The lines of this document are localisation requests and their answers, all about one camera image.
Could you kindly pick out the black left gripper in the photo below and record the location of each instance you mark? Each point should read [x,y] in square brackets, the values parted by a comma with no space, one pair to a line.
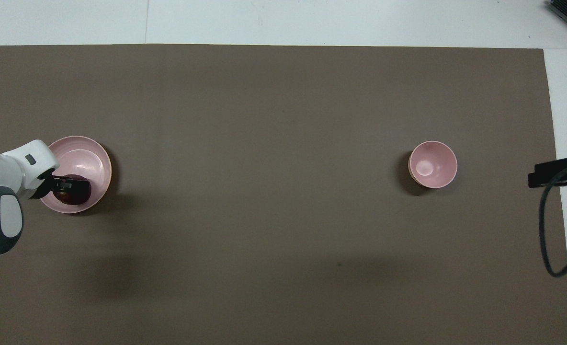
[44,184]

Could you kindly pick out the dark red apple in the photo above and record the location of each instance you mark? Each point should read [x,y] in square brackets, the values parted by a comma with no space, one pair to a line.
[78,197]

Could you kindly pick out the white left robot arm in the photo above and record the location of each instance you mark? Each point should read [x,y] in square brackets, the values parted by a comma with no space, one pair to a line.
[5,191]

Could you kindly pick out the pink plate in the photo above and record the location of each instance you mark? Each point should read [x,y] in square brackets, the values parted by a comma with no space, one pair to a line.
[85,160]

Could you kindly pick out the pink bowl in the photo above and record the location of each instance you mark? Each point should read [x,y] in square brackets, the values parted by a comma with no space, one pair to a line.
[433,165]

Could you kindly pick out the brown table mat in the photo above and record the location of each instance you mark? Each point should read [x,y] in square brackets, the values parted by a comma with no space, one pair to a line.
[274,215]

